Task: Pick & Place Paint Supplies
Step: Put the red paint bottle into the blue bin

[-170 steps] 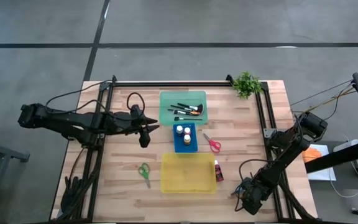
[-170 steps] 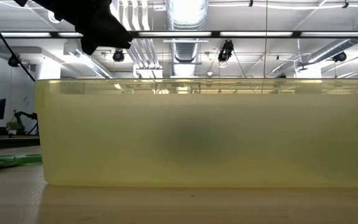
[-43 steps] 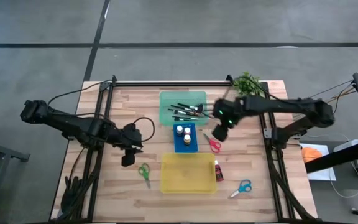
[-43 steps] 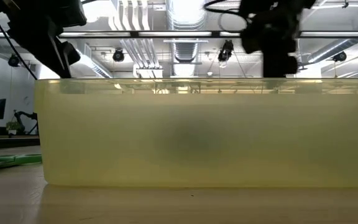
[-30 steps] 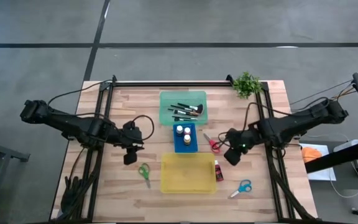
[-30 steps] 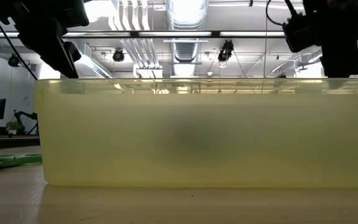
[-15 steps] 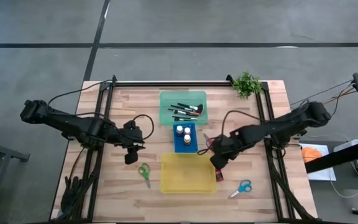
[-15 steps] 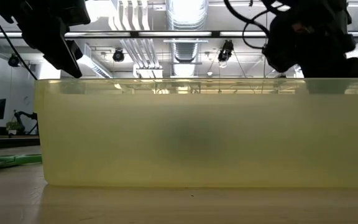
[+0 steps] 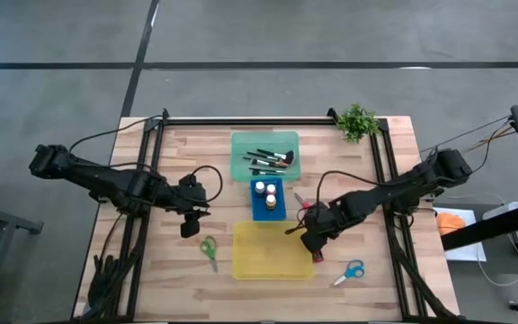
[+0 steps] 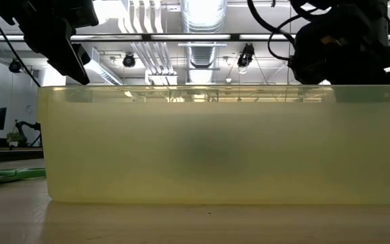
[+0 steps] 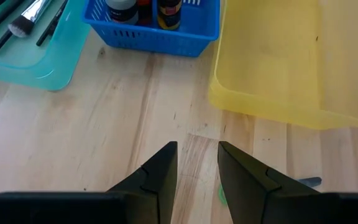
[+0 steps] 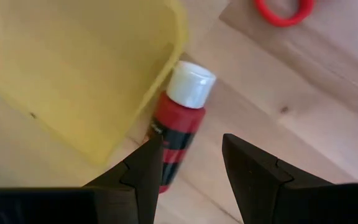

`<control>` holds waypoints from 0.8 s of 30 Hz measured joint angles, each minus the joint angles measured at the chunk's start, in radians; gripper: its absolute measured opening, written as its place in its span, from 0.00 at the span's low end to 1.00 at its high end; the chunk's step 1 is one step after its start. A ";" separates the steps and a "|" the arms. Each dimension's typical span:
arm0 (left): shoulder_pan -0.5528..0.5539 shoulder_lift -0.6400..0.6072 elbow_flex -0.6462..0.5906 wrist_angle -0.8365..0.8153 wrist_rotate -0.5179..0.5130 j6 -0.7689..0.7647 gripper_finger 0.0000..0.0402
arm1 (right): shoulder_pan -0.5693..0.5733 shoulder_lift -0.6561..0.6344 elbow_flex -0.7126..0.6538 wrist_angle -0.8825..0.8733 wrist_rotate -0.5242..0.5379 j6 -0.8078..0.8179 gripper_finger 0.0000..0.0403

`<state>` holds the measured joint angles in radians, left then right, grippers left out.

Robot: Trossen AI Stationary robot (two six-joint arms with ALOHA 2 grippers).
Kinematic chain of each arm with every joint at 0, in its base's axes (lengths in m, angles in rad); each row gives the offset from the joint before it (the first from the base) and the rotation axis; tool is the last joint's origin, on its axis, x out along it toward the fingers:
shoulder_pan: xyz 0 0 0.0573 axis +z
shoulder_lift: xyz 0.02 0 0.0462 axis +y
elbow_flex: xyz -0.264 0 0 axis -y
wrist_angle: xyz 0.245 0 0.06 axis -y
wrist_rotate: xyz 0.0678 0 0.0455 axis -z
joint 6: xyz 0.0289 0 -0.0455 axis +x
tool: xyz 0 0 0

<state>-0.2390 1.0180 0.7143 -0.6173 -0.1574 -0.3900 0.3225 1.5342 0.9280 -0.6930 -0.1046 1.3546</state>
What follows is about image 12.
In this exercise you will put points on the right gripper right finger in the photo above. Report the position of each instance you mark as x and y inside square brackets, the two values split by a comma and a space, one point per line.
[259, 183]

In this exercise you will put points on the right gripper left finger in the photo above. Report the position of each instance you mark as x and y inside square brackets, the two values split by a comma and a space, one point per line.
[138, 174]

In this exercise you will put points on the red paint bottle white cap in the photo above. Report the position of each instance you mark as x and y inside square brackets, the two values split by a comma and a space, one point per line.
[179, 124]

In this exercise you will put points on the yellow translucent plastic bin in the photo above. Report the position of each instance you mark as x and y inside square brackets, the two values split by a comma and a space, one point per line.
[73, 68]

